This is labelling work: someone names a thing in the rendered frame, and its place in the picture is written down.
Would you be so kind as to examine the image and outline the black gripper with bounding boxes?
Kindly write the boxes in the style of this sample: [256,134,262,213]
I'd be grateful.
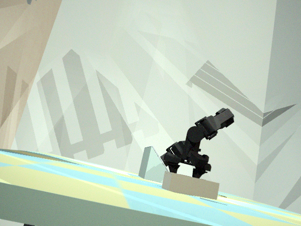
[164,143,212,178]

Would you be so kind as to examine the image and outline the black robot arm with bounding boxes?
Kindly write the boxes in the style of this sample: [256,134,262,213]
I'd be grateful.
[160,108,235,168]

